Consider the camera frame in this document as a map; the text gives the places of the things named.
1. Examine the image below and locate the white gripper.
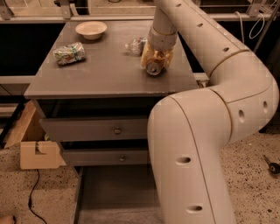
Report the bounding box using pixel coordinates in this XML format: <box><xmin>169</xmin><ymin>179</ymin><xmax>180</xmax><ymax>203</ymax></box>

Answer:
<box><xmin>141</xmin><ymin>26</ymin><xmax>177</xmax><ymax>68</ymax></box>

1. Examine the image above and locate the orange soda can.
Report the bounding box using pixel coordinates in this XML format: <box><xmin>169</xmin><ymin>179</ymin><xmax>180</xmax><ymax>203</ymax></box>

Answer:
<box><xmin>145</xmin><ymin>58</ymin><xmax>165</xmax><ymax>76</ymax></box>

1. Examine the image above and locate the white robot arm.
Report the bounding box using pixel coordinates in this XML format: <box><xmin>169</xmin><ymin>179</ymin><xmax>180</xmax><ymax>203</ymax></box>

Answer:
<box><xmin>148</xmin><ymin>0</ymin><xmax>279</xmax><ymax>224</ymax></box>

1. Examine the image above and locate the grey drawer cabinet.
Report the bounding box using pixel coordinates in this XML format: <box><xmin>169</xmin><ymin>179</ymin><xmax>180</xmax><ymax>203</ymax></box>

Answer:
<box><xmin>24</xmin><ymin>19</ymin><xmax>201</xmax><ymax>224</ymax></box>

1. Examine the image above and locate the grey top drawer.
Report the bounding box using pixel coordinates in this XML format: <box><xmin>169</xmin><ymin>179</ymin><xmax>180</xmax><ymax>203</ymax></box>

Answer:
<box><xmin>40</xmin><ymin>117</ymin><xmax>147</xmax><ymax>142</ymax></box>

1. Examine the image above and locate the grey middle drawer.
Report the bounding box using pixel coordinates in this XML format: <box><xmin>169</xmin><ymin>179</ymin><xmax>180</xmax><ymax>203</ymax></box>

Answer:
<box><xmin>61</xmin><ymin>148</ymin><xmax>150</xmax><ymax>166</ymax></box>

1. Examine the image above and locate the grey open bottom drawer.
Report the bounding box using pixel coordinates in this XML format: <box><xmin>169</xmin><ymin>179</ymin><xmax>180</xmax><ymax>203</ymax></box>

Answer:
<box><xmin>73</xmin><ymin>164</ymin><xmax>164</xmax><ymax>224</ymax></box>

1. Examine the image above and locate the clear plastic water bottle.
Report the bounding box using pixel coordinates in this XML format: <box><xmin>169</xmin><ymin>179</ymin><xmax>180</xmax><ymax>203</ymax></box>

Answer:
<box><xmin>125</xmin><ymin>37</ymin><xmax>147</xmax><ymax>56</ymax></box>

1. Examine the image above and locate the metal railing beam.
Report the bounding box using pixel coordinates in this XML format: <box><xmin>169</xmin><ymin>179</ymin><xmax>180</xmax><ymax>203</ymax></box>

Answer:
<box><xmin>193</xmin><ymin>73</ymin><xmax>209</xmax><ymax>88</ymax></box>

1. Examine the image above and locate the white paper bowl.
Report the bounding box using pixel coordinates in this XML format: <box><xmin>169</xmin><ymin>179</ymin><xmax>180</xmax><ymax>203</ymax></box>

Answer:
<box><xmin>75</xmin><ymin>21</ymin><xmax>107</xmax><ymax>40</ymax></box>

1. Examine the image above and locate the crumpled green chip bag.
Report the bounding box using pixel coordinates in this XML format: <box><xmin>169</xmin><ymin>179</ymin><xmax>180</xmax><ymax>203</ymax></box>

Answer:
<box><xmin>52</xmin><ymin>42</ymin><xmax>87</xmax><ymax>66</ymax></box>

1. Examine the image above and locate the cardboard box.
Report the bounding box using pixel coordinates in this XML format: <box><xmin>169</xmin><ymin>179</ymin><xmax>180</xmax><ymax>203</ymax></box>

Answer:
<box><xmin>5</xmin><ymin>101</ymin><xmax>66</xmax><ymax>170</ymax></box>

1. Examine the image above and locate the black caster wheel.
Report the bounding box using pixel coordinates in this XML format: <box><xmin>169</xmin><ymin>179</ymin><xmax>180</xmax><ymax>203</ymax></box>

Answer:
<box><xmin>263</xmin><ymin>156</ymin><xmax>280</xmax><ymax>174</ymax></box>

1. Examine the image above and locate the white hanging cable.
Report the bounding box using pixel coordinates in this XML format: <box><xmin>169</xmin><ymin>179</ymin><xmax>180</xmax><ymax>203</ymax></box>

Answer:
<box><xmin>234</xmin><ymin>11</ymin><xmax>266</xmax><ymax>45</ymax></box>

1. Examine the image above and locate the black floor cable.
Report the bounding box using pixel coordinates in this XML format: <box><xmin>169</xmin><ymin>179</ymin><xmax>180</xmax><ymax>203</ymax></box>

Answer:
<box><xmin>27</xmin><ymin>169</ymin><xmax>48</xmax><ymax>224</ymax></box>

